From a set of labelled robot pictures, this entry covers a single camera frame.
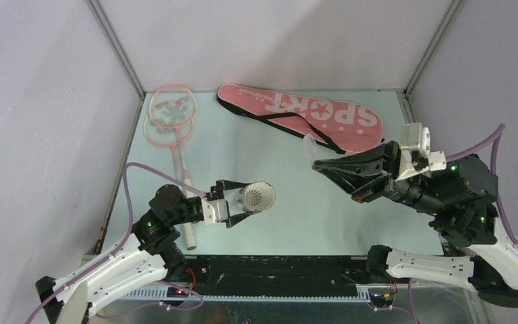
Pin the pink sport racket bag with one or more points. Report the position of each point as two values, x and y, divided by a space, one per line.
341 126

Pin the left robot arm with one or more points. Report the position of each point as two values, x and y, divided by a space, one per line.
148 251

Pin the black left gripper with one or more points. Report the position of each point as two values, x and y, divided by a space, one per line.
221 185

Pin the aluminium front frame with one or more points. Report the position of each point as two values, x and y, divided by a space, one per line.
397 302

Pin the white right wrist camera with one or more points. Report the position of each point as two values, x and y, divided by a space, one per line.
415 155

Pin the white shuttlecock tube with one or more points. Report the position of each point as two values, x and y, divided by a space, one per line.
257 196

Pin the clear plastic tube lid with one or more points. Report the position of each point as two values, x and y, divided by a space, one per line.
310 147

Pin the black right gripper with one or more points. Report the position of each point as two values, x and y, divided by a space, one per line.
378 163

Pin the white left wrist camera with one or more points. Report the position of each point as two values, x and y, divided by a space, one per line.
214 211

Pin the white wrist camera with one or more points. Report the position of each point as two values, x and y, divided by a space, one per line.
415 155
214 211

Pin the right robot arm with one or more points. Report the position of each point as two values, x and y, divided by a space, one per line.
460 197

